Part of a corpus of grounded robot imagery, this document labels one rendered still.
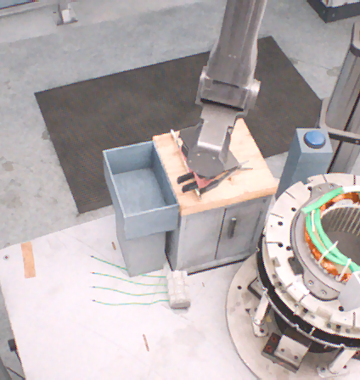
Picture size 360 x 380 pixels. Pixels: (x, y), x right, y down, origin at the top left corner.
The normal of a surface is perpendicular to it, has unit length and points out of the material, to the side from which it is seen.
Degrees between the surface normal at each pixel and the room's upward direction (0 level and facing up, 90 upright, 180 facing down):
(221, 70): 97
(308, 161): 90
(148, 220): 90
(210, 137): 8
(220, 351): 0
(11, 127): 0
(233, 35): 97
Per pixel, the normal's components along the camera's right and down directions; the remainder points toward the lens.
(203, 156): -0.25, 0.79
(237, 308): 0.05, -0.61
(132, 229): 0.31, 0.77
